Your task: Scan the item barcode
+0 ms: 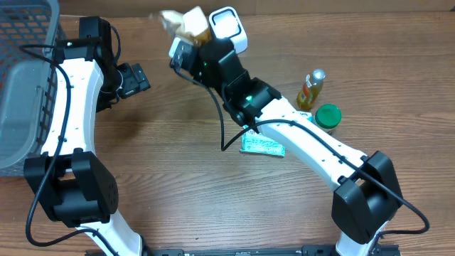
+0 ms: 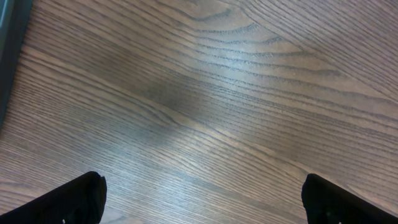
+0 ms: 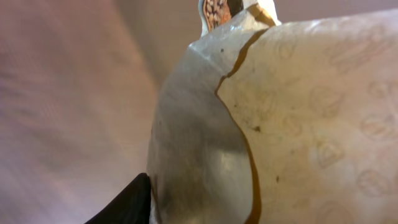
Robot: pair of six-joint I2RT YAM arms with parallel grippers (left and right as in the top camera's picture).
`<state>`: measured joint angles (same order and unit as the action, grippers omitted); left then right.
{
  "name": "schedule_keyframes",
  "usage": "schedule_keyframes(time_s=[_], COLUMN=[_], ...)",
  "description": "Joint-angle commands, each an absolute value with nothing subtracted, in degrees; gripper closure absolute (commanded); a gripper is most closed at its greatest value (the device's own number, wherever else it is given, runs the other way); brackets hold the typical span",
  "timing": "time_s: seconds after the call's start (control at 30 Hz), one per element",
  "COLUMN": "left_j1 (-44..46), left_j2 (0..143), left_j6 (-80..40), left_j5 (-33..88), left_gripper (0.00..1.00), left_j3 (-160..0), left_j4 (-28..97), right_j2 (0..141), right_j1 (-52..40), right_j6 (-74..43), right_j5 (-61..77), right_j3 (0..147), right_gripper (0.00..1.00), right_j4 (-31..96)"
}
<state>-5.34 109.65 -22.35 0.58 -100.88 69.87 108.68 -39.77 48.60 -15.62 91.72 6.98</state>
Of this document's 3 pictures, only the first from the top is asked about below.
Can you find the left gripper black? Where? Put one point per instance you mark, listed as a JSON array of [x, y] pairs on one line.
[[137, 79]]

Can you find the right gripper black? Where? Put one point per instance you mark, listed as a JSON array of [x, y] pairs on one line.
[[200, 50]]

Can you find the brown snack bag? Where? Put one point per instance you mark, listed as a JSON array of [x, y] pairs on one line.
[[192, 25]]

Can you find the teal snack packet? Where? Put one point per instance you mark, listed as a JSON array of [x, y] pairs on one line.
[[256, 143]]

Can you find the yellow liquid bottle silver cap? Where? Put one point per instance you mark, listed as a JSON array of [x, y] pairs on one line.
[[311, 88]]

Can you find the green lid white jar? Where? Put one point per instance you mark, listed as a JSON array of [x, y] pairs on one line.
[[328, 117]]

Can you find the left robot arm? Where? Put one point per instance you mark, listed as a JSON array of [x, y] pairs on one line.
[[69, 182]]

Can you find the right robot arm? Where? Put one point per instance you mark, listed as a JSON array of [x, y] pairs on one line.
[[366, 191]]

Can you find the white barcode scanner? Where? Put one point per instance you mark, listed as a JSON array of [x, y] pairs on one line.
[[225, 23]]

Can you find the grey plastic mesh basket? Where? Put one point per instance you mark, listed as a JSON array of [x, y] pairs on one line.
[[29, 30]]

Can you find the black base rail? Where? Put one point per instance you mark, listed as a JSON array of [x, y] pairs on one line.
[[306, 250]]

